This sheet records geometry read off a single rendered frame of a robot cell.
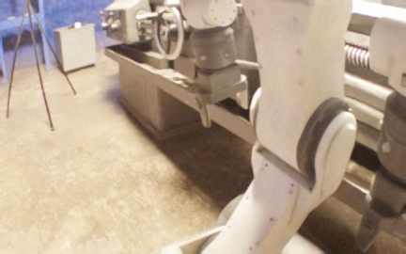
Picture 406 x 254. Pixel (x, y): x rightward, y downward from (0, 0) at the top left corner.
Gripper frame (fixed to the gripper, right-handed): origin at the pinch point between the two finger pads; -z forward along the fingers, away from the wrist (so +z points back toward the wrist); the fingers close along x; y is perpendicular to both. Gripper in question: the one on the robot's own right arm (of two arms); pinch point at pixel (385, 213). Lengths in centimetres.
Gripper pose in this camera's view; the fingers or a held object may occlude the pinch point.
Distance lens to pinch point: 43.1
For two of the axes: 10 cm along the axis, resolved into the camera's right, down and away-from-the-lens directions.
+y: -4.9, -3.9, 7.8
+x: 8.5, -4.0, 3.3
